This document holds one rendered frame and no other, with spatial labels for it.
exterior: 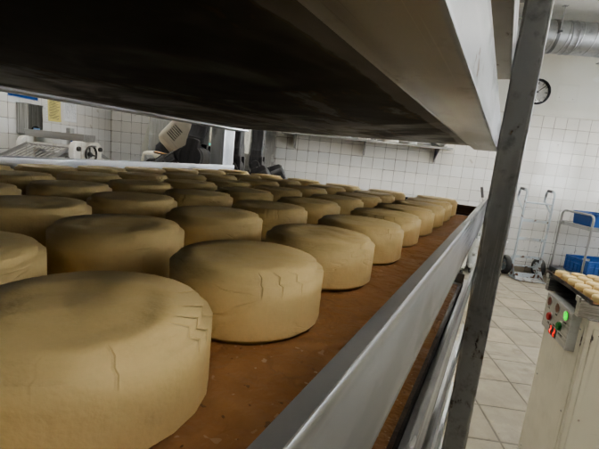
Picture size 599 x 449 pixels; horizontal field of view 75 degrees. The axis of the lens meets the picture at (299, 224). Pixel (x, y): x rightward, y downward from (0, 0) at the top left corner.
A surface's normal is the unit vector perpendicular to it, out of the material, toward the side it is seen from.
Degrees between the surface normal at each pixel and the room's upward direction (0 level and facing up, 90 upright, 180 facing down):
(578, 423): 90
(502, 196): 90
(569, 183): 90
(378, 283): 0
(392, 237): 90
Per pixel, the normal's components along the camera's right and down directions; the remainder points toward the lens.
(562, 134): -0.09, 0.16
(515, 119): -0.46, 0.11
